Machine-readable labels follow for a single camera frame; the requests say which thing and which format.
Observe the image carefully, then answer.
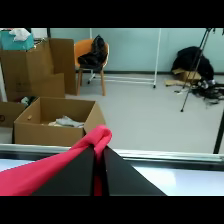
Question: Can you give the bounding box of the black tripod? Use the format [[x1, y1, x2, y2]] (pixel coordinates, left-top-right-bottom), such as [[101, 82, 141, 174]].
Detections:
[[179, 28, 224, 113]]

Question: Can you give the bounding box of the grey cloth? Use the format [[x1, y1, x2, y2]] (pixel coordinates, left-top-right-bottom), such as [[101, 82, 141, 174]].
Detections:
[[47, 115, 85, 129]]

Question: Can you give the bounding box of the teal tissue box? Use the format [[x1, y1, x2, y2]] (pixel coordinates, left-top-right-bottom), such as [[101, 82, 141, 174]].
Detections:
[[0, 28, 36, 52]]

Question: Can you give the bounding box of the open cardboard box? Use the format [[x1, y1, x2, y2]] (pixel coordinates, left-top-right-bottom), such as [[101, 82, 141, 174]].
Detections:
[[13, 96, 107, 148]]

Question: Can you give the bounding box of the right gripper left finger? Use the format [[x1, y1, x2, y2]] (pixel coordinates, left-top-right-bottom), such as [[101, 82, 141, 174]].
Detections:
[[32, 145, 96, 197]]

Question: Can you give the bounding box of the small cardboard box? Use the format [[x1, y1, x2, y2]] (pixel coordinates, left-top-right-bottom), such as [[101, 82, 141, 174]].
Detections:
[[0, 101, 28, 129]]

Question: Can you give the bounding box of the silver frame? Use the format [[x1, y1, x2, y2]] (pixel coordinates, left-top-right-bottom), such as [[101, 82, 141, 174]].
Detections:
[[0, 143, 224, 165]]

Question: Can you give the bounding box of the white clothes rack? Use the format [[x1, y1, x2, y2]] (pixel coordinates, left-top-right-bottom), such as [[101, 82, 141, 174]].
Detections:
[[87, 28, 163, 90]]

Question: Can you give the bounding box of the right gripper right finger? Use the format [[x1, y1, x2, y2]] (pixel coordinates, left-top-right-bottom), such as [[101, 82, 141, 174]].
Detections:
[[102, 145, 167, 197]]

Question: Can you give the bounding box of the red garment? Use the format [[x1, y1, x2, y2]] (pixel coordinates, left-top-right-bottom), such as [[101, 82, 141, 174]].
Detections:
[[0, 124, 114, 197]]

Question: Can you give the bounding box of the black garment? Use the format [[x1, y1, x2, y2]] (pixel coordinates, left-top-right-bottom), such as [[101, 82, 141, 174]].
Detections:
[[77, 34, 108, 70]]

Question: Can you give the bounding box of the heap of black clothes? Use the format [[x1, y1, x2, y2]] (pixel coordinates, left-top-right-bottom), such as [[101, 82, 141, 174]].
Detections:
[[171, 45, 215, 81]]

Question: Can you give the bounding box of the flat cardboard piece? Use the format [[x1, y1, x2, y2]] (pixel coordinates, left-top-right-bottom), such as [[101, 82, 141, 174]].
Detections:
[[163, 67, 203, 88]]

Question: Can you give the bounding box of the orange chair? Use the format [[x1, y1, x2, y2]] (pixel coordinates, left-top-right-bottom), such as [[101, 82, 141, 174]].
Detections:
[[73, 38, 111, 97]]

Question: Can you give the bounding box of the tall cardboard box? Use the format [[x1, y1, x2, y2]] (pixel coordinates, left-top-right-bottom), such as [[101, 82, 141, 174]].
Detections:
[[0, 37, 77, 103]]

